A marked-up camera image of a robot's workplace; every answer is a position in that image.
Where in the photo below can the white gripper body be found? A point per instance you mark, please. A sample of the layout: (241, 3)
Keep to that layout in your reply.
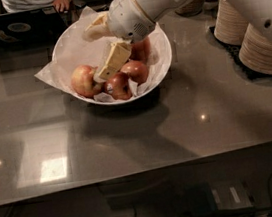
(125, 18)

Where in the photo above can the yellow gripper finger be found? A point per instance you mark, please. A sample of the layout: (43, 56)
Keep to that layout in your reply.
(115, 56)
(98, 28)

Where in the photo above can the yellow-red apple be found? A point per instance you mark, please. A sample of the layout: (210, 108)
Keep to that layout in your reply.
(83, 83)

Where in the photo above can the large red apple with sticker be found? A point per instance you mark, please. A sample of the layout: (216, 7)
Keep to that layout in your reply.
(141, 50)

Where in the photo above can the white bowl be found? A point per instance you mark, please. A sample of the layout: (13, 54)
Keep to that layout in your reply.
(66, 46)

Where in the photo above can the red apple right front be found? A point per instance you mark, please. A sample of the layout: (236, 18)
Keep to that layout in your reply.
(137, 71)

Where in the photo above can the red apple front with sticker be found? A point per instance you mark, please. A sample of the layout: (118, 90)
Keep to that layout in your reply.
(118, 87)

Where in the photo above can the person left hand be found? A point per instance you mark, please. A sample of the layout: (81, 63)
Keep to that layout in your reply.
(61, 5)

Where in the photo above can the white paper liner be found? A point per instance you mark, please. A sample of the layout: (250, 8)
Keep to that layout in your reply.
(80, 51)

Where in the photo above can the person torso grey shirt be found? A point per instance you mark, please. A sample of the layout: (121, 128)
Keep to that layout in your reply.
(18, 5)

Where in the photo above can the black laptop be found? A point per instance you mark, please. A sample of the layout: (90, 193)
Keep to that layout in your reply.
(31, 26)

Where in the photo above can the tall stack paper plates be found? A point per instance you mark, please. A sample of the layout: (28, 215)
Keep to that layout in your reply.
(230, 27)

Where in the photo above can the black mat under plates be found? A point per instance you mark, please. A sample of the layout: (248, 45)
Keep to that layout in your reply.
(233, 51)

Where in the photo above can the front stack paper plates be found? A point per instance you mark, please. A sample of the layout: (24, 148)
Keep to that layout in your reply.
(256, 51)

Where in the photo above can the dark box under table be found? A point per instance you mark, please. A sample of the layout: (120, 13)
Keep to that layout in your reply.
(217, 197)

